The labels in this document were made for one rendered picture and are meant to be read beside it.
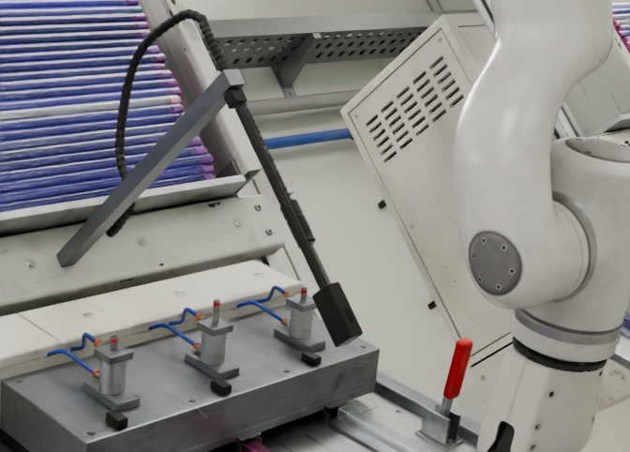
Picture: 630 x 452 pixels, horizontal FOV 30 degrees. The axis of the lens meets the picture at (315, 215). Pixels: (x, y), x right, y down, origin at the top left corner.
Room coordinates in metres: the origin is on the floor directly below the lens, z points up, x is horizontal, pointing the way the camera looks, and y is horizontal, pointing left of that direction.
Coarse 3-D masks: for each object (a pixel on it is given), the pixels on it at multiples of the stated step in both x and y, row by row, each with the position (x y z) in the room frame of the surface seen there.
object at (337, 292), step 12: (324, 288) 0.87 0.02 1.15; (336, 288) 0.88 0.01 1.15; (324, 300) 0.88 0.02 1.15; (336, 300) 0.87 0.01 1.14; (324, 312) 0.88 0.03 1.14; (336, 312) 0.87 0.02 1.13; (348, 312) 0.88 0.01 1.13; (336, 324) 0.88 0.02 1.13; (348, 324) 0.87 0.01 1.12; (336, 336) 0.88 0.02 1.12; (348, 336) 0.87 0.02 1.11
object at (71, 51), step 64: (0, 0) 1.11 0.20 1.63; (64, 0) 1.16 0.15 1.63; (128, 0) 1.22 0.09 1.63; (0, 64) 1.09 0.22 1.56; (64, 64) 1.14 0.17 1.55; (128, 64) 1.20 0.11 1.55; (0, 128) 1.07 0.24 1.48; (64, 128) 1.12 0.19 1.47; (128, 128) 1.17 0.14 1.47; (0, 192) 1.05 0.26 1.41; (64, 192) 1.10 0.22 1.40
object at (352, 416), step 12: (348, 408) 1.13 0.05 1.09; (348, 420) 1.12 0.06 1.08; (360, 420) 1.11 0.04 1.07; (372, 420) 1.11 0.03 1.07; (372, 432) 1.10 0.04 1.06; (384, 432) 1.10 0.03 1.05; (396, 432) 1.10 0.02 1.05; (384, 444) 1.10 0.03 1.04; (396, 444) 1.09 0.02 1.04; (408, 444) 1.08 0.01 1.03
